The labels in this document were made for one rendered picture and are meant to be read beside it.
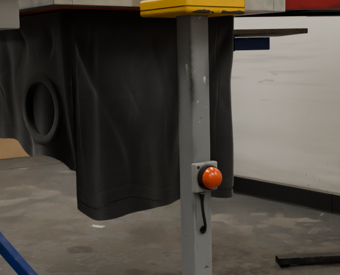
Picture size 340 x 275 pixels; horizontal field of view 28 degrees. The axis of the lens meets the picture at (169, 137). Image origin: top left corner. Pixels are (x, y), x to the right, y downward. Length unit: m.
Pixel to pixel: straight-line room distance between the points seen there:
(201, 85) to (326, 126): 2.62
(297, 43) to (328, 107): 0.41
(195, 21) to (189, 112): 0.15
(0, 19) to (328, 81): 2.91
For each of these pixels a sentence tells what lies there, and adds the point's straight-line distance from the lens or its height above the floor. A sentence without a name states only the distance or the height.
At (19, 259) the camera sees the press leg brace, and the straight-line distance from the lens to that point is 2.59.
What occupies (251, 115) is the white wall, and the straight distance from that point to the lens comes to 4.15.
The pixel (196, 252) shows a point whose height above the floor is 0.52.
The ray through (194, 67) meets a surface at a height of 0.84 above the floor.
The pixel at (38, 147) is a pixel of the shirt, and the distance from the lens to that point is 1.48.
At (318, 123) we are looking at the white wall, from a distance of 3.79.
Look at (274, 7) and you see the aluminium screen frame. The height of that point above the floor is 0.96.
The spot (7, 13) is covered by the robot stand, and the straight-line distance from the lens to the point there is 0.97.
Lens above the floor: 0.86
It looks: 7 degrees down
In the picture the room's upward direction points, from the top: 1 degrees counter-clockwise
